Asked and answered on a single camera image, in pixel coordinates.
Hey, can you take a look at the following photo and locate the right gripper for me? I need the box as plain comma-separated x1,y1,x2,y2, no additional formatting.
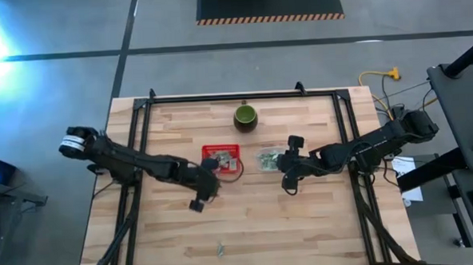
276,149,316,192

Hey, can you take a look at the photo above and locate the clear plastic container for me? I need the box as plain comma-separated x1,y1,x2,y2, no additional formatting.
254,144,289,173

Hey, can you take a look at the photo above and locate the grey metal stand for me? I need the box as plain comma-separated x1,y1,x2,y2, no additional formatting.
0,175,51,255

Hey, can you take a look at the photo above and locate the black hazard-striped floor mat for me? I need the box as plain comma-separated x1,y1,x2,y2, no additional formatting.
195,0,345,26

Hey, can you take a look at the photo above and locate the dark cup with green interior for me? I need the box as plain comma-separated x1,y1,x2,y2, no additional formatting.
232,102,260,133

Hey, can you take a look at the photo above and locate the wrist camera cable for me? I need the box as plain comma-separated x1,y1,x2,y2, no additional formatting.
282,184,301,198
215,158,246,184

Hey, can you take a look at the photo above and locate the yellow extension cord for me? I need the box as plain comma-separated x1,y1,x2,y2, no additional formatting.
356,65,404,128

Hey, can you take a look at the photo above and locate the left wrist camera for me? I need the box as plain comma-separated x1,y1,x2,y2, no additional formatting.
200,157,221,172

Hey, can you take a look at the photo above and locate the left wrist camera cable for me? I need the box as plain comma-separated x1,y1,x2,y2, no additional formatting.
215,158,246,184

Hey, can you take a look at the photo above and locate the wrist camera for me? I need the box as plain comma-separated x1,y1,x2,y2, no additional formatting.
287,134,306,149
200,157,221,172

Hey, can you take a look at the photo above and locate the black metal table frame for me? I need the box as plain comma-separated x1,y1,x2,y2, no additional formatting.
74,76,419,265

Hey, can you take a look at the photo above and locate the black desk strut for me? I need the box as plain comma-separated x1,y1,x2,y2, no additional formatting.
395,148,470,193

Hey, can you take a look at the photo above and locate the red plastic mesh basket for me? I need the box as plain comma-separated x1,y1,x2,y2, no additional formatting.
201,143,242,176

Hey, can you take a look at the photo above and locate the white paper sheet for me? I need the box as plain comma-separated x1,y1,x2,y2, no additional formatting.
390,155,424,205

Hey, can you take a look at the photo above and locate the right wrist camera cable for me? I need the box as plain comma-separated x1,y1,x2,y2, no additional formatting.
282,184,301,198

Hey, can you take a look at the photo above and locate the black side desk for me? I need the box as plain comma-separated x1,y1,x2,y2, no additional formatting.
425,61,473,265

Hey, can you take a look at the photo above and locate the black slanted pole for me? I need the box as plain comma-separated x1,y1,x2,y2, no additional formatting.
442,34,473,80

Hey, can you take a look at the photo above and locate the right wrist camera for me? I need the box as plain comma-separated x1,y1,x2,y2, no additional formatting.
287,134,306,149

